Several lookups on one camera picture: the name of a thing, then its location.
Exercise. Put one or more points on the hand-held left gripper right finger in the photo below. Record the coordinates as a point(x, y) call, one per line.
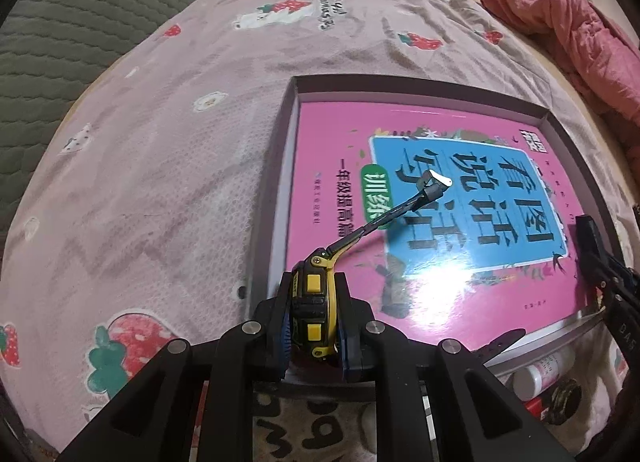
point(346, 357)

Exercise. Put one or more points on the yellow black wrist watch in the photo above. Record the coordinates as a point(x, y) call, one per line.
point(312, 287)

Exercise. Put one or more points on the grey cardboard box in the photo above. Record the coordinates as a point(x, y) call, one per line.
point(280, 182)

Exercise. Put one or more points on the pink quilt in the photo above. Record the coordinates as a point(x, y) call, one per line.
point(550, 22)

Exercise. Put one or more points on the strawberry printed blanket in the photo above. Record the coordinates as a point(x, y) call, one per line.
point(150, 167)

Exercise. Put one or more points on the white pill bottle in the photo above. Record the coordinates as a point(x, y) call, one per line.
point(545, 372)

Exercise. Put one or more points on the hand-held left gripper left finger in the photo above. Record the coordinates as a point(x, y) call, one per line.
point(285, 339)

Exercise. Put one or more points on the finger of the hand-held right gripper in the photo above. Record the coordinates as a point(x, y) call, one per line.
point(592, 242)

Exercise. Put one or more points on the pink book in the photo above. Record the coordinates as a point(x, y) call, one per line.
point(340, 142)

